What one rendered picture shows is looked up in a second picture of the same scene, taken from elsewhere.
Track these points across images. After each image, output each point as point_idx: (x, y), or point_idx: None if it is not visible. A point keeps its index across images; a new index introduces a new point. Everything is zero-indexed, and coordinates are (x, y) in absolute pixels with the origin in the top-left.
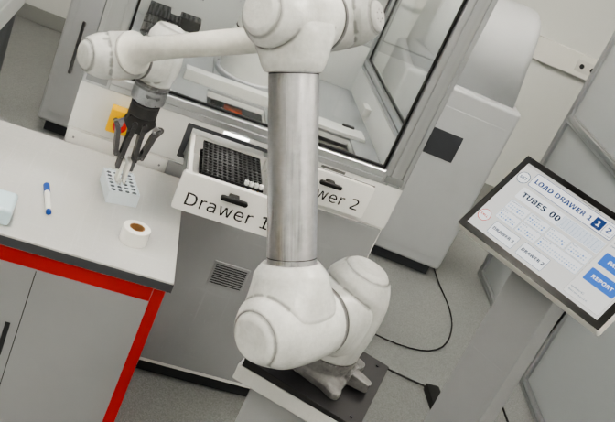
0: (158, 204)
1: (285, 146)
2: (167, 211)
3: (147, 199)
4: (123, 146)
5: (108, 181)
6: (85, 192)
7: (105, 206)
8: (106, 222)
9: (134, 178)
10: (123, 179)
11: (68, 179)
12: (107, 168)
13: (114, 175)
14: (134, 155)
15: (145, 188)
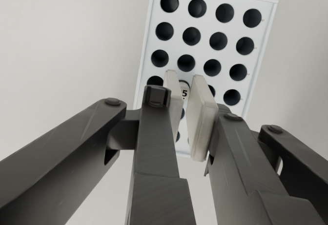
0: (316, 114)
1: None
2: (326, 151)
3: (291, 88)
4: (132, 169)
5: (143, 84)
6: (80, 85)
7: (127, 150)
8: (107, 223)
9: (264, 41)
10: (186, 113)
11: (34, 12)
12: None
13: (165, 77)
14: (211, 178)
15: (321, 12)
